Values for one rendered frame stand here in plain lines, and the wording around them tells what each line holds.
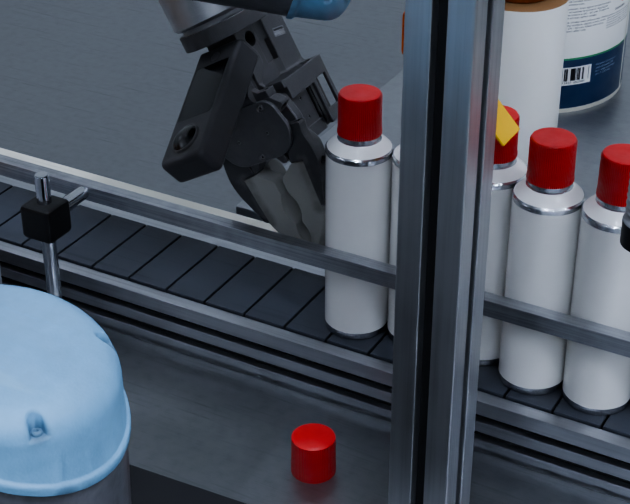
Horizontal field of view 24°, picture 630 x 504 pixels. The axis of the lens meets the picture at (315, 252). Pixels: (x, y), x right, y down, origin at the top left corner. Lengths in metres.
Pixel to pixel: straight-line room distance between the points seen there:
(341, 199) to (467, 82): 0.27
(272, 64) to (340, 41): 0.67
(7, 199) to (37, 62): 0.44
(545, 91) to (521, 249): 0.31
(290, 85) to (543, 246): 0.24
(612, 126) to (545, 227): 0.50
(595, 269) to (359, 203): 0.19
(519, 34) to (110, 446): 0.68
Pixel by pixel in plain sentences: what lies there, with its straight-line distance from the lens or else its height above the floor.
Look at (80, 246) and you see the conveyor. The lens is 1.30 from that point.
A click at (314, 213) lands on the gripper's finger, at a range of 1.15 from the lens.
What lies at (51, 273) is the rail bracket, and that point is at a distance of 1.22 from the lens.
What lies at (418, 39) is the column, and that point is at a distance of 0.86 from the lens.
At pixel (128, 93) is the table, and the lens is 1.70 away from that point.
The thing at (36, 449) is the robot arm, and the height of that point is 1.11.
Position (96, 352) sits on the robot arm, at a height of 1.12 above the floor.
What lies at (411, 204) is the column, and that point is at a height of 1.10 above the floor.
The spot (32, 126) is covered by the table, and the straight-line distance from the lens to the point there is 1.64.
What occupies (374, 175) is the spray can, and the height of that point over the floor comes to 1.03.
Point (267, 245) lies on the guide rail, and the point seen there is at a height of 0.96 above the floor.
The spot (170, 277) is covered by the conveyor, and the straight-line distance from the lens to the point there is 1.25.
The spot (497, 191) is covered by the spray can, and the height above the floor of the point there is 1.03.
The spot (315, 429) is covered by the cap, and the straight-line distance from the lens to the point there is 1.10.
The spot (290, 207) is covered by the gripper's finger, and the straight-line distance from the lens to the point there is 1.17.
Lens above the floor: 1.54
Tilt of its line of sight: 31 degrees down
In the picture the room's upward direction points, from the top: straight up
